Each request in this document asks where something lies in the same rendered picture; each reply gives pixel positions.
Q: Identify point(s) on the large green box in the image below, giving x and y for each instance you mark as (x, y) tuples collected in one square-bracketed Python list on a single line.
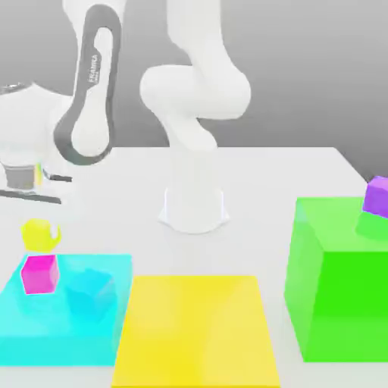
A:
[(348, 303)]

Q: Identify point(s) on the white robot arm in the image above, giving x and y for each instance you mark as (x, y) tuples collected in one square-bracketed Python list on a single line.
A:
[(194, 91)]

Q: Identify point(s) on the small yellow cube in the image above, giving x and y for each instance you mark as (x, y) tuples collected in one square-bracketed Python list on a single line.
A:
[(36, 235)]

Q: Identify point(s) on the large yellow box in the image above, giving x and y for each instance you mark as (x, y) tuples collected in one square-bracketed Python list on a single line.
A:
[(194, 333)]

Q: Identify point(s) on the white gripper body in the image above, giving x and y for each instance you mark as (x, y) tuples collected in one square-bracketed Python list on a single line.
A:
[(30, 198)]

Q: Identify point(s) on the small green cube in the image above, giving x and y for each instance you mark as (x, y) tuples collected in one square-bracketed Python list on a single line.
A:
[(371, 229)]

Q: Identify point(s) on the small magenta cube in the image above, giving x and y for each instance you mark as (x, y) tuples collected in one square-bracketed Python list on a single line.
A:
[(39, 274)]

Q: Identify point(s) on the small cyan cube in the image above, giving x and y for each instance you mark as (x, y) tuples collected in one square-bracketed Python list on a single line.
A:
[(91, 295)]

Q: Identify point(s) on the small purple cube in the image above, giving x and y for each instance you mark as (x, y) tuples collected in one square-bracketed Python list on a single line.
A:
[(377, 197)]

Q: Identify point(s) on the large cyan box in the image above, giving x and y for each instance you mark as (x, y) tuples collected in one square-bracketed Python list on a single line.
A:
[(36, 339)]

